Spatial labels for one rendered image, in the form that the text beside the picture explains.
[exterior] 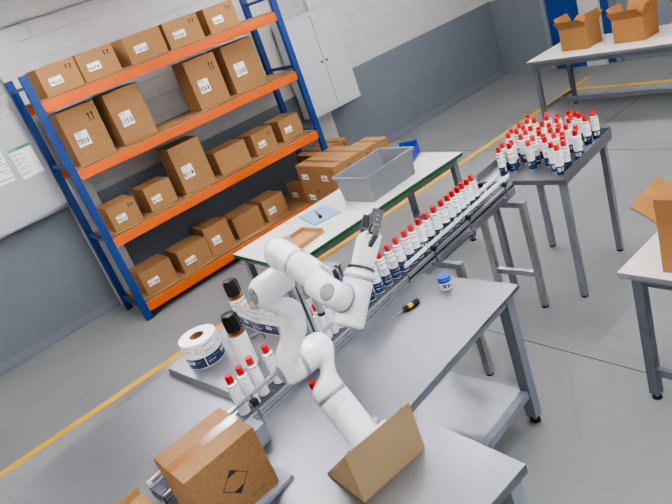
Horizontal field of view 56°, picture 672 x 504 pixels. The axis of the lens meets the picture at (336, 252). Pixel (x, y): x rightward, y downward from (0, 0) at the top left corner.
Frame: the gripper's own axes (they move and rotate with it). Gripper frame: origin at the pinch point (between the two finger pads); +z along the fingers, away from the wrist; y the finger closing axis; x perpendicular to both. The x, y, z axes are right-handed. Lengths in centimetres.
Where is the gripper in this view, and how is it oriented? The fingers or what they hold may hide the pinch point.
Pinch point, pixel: (372, 215)
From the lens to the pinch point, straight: 174.6
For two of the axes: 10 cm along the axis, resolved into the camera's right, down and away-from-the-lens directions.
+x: -9.5, -2.5, -1.9
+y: 2.3, -1.2, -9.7
